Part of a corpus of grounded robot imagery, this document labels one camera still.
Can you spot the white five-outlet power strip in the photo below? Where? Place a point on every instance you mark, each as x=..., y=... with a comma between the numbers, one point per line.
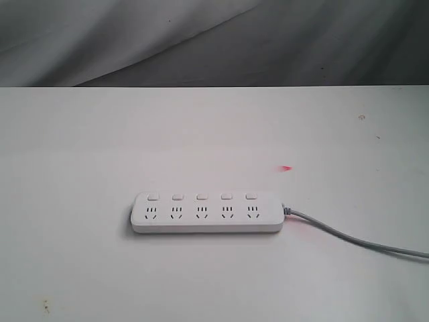
x=207, y=212

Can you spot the grey backdrop cloth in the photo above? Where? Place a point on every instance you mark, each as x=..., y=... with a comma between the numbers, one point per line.
x=213, y=43

